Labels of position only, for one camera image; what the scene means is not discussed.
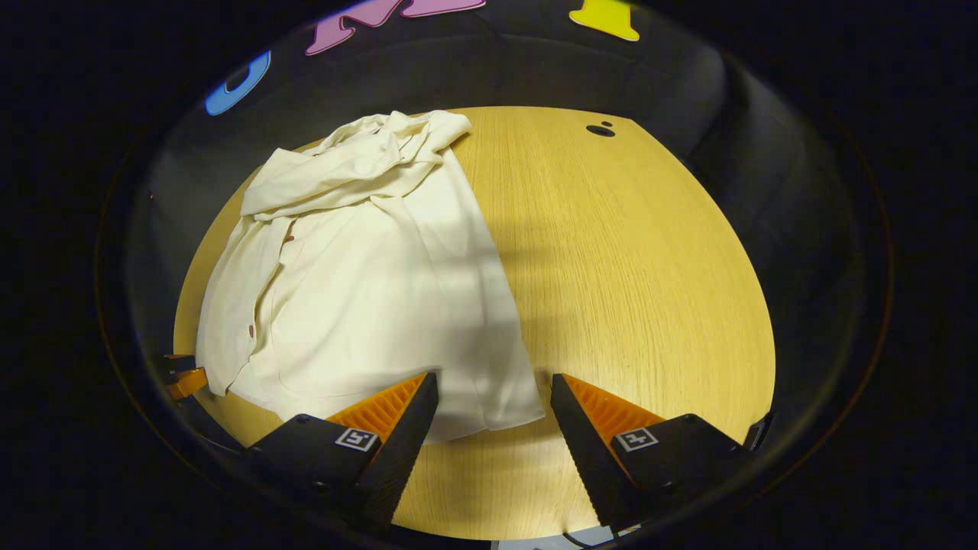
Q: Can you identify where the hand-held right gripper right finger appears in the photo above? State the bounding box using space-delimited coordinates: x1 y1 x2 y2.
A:
550 373 753 534

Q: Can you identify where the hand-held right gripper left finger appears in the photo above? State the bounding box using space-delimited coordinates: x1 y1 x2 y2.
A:
244 371 441 535

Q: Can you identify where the white button shirt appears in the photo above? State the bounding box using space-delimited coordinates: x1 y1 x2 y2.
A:
195 111 547 444

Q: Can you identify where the black backdrop cloth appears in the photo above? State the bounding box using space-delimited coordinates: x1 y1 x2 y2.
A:
126 0 868 429

